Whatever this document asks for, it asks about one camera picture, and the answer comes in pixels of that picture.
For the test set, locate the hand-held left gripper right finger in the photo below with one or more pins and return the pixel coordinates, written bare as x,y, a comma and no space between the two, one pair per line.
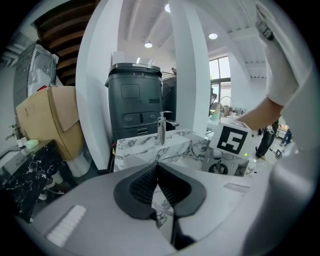
180,195

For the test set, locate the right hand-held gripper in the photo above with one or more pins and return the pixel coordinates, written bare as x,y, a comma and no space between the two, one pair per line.
231,140

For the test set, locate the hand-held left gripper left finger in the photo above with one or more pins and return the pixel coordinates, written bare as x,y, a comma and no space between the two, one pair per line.
140,195

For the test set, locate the person's right forearm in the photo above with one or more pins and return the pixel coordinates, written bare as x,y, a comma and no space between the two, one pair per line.
262,112

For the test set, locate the pale green cup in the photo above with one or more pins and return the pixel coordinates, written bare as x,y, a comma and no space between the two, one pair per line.
215,117

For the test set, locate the white marble sink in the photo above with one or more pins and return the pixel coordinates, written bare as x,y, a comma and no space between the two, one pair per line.
150,147

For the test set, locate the chrome faucet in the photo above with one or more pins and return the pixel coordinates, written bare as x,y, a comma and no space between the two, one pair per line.
162,130

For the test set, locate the white bucket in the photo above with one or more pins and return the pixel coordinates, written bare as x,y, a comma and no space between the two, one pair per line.
78,165

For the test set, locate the white pillar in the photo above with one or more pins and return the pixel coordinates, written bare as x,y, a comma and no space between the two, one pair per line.
190,75
92,87

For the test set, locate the person's white t-shirt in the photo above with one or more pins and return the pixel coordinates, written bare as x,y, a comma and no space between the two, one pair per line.
280,62

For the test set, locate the large black appliance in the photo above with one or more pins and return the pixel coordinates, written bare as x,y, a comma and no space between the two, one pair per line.
135,100

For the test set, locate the round ceiling lamp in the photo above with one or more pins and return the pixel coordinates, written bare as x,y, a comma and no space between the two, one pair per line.
148,45
213,36
167,8

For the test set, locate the black marble counter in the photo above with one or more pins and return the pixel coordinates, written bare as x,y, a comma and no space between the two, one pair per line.
25,180

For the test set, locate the large cardboard box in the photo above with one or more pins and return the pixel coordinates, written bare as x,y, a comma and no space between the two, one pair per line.
50,120

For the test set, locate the pale green dish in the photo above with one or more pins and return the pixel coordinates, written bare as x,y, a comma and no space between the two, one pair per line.
32,143

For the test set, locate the grey white appliance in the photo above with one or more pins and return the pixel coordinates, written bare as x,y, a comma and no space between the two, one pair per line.
37,70

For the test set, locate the dark wooden staircase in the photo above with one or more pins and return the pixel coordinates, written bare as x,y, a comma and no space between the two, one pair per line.
65,37

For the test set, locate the glass window wall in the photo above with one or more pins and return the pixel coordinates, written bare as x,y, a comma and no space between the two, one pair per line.
220,72

